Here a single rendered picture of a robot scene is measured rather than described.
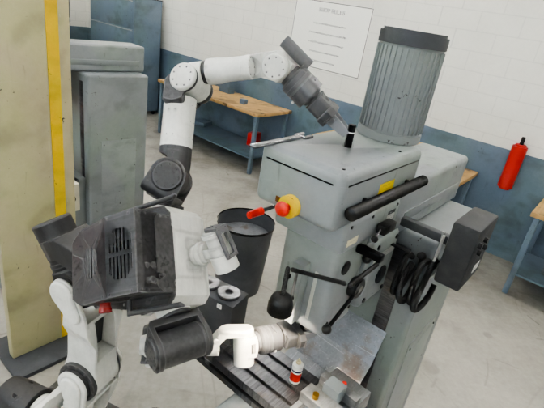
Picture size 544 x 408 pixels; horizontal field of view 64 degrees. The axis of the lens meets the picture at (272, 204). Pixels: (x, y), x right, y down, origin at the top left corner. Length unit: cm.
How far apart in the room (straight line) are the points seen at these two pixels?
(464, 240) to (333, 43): 507
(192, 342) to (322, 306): 42
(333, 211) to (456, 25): 466
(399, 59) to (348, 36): 481
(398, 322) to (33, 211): 199
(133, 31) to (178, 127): 709
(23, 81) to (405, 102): 184
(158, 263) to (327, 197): 43
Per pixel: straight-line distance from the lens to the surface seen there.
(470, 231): 138
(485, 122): 547
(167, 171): 118
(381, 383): 199
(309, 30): 648
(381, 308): 181
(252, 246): 340
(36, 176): 268
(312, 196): 108
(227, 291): 180
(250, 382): 172
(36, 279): 298
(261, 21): 703
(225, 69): 125
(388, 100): 136
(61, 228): 141
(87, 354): 156
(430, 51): 136
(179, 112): 125
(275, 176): 113
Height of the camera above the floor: 221
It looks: 24 degrees down
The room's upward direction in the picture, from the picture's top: 10 degrees clockwise
